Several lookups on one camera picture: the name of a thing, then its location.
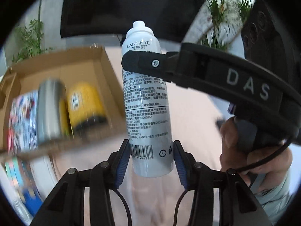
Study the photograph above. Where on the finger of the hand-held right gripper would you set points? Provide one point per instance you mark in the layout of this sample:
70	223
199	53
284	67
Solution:
145	62

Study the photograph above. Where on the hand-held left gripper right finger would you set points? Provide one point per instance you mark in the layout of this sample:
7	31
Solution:
180	169

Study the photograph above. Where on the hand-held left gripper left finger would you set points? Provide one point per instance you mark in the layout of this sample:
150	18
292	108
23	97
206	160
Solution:
122	167

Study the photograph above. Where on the white spray bottle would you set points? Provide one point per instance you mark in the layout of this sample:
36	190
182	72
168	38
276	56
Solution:
145	122

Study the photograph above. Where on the large cardboard box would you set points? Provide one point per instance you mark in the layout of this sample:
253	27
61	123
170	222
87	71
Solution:
82	63

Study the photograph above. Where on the yellow label dark jar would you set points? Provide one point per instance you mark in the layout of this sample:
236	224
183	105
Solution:
82	103

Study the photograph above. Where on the silver metal can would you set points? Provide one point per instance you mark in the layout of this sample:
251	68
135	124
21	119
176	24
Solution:
50	108

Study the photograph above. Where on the colourful cartoon printed box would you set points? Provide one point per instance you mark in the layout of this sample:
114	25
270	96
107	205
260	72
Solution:
23	117

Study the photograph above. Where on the person's right hand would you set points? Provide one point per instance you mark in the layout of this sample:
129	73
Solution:
229	141

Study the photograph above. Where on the black flat screen television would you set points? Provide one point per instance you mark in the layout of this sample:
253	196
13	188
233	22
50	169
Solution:
129	4

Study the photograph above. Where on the green palm plant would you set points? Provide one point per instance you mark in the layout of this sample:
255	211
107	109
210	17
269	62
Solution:
218	14

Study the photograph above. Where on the blue flat board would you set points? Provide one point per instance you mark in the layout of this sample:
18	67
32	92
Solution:
30	196

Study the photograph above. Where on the pastel puzzle cube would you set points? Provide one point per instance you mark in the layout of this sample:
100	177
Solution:
14	171

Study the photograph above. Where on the leafy green potted tree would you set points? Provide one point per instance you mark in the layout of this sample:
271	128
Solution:
30	37

